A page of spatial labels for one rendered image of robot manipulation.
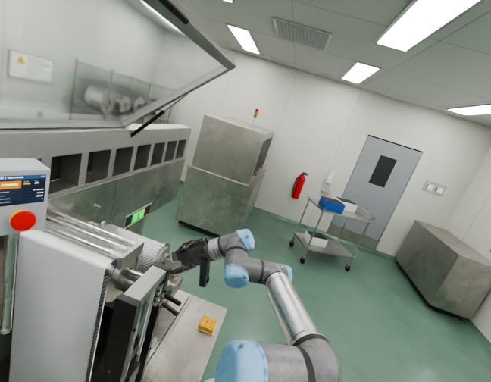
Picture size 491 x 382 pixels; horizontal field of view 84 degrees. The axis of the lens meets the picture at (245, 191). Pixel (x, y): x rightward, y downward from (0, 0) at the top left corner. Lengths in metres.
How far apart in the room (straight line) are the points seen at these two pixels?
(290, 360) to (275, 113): 5.02
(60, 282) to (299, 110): 4.93
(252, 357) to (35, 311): 0.63
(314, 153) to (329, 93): 1.10
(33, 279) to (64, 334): 0.17
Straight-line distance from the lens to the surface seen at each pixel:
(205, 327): 1.38
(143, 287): 0.69
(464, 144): 6.09
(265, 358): 0.54
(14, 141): 0.90
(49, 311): 0.93
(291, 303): 0.75
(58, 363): 1.03
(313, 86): 5.41
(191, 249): 1.00
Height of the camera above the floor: 1.88
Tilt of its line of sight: 16 degrees down
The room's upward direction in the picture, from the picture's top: 18 degrees clockwise
